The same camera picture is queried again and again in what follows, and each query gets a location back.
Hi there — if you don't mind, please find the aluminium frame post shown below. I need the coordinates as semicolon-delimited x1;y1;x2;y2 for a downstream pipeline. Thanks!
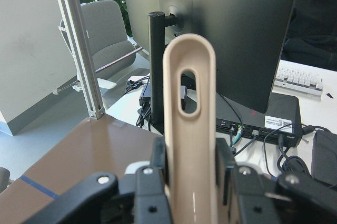
57;0;105;119

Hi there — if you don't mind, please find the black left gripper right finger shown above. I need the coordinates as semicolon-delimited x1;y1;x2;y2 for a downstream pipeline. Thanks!
215;138;235;206

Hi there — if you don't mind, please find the white keyboard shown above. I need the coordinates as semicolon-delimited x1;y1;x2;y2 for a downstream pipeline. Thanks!
274;66;323;96

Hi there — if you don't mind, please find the beige plastic dustpan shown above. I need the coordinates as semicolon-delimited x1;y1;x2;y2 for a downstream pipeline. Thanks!
163;34;218;223

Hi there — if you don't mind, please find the black mini computer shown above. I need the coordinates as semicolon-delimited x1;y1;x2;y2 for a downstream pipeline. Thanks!
216;93;303;147

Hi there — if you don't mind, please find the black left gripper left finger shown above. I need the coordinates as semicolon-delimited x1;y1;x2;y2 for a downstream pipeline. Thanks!
150;136;169;185

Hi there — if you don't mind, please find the grey office chair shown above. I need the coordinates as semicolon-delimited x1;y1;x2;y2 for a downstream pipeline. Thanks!
59;0;150;90

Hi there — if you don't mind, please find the black computer monitor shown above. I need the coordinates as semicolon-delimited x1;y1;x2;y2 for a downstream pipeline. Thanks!
126;0;294;132

